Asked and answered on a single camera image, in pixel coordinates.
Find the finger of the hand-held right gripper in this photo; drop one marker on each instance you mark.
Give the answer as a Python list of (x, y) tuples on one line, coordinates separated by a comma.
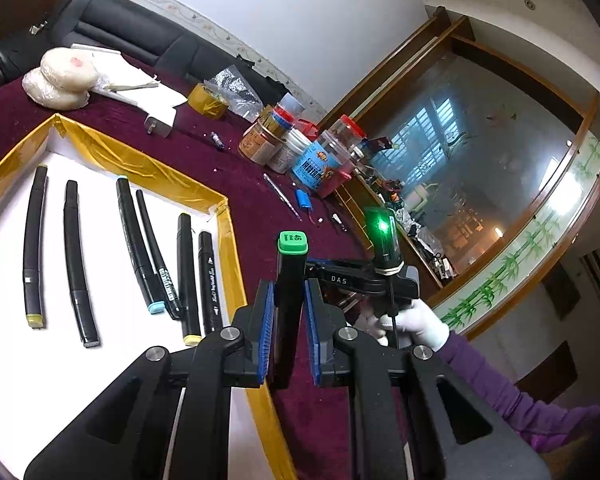
[(330, 263)]

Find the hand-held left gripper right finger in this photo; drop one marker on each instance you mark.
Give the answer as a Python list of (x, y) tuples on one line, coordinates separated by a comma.
[(312, 330)]

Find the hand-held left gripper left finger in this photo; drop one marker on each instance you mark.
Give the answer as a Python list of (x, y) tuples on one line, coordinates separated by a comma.
[(265, 330)]

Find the black marker green end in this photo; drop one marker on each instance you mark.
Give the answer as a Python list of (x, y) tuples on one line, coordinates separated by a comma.
[(291, 270)]

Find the black marker white print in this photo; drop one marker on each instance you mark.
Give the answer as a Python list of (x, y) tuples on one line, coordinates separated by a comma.
[(209, 285)]

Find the black marker yellow end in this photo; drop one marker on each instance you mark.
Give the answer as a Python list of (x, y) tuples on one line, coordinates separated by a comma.
[(186, 280)]

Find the thin black barcoded pen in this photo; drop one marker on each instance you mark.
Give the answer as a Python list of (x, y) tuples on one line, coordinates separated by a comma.
[(155, 245)]

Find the black marker teal end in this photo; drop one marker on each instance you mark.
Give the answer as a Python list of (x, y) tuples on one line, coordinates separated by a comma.
[(135, 245)]

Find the white box gold trim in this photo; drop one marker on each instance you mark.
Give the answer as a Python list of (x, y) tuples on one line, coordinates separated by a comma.
[(105, 385)]

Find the black marker grey end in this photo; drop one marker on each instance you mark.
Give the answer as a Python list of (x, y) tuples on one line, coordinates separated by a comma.
[(77, 260)]

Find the black marker lime end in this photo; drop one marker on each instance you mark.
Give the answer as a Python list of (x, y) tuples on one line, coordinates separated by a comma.
[(34, 240)]

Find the person's right forearm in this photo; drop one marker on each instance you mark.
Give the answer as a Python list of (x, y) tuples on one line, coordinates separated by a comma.
[(505, 395)]

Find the person's right hand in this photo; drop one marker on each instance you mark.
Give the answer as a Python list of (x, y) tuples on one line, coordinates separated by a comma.
[(422, 322)]

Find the pile of assorted clutter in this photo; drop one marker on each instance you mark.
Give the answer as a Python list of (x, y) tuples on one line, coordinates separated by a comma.
[(415, 230)]

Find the blue battery pack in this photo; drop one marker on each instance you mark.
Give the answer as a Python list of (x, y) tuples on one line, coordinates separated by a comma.
[(304, 197)]

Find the silver metal pen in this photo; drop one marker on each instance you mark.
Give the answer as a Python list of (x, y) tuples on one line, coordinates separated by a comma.
[(280, 195)]

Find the cartoon label plastic jar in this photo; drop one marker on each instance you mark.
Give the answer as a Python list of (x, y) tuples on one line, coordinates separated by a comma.
[(315, 167)]

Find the white plastic jar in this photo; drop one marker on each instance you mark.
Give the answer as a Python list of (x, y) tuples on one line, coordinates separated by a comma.
[(290, 152)]

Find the clear jar red lid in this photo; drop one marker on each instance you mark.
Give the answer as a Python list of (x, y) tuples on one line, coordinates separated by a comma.
[(350, 130)]

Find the clear jar brown contents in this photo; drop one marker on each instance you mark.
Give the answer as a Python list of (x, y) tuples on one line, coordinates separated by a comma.
[(260, 137)]

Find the jar with red blue lid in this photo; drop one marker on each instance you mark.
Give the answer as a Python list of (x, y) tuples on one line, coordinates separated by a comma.
[(285, 117)]

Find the wooden glass cabinet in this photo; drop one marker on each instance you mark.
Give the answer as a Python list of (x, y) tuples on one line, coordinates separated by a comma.
[(480, 160)]

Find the translucent plastic cup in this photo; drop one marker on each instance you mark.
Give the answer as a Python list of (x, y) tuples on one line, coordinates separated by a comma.
[(292, 100)]

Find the crumpled clear plastic bag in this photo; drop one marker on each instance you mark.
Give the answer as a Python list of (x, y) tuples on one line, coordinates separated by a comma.
[(232, 87)]

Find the gold tape roll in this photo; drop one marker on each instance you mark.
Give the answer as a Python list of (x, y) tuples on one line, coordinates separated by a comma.
[(207, 102)]

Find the white charger plug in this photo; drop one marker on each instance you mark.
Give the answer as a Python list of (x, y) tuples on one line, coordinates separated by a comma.
[(161, 122)]

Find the white papers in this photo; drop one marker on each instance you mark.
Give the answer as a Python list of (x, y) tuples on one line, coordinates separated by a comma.
[(130, 85)]

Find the black leather sofa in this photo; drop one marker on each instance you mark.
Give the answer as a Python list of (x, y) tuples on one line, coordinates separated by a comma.
[(130, 25)]

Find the round ceiling light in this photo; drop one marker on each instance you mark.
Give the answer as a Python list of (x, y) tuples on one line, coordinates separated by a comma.
[(530, 4)]

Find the wrapped round white cake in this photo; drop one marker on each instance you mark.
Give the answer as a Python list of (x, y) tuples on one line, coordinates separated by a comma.
[(50, 92)]

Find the round white cake pink mark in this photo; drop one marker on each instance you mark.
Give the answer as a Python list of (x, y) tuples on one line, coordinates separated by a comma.
[(72, 67)]

